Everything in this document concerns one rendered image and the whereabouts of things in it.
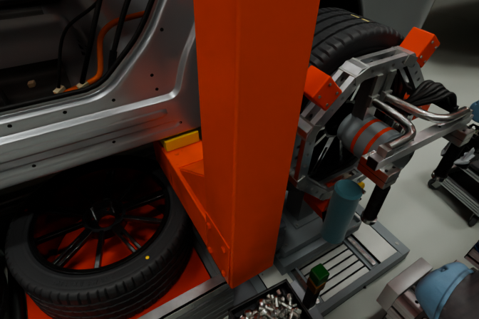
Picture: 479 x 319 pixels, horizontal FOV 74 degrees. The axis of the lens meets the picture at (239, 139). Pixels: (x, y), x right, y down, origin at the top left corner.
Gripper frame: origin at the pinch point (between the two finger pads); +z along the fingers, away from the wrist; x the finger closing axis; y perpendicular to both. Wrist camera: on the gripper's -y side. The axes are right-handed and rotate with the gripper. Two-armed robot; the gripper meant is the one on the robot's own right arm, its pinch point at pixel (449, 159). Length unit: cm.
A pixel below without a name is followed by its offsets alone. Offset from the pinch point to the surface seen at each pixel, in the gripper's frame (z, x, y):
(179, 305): 87, -21, -44
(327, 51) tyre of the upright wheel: 32, -30, 31
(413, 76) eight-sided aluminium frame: 1.3, -20.5, 20.0
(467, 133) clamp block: 1.6, 1.2, 11.9
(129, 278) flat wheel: 99, -32, -33
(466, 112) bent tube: 1.9, -1.9, 17.7
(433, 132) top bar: 15.2, -2.3, 14.9
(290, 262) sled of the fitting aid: 35, -23, -66
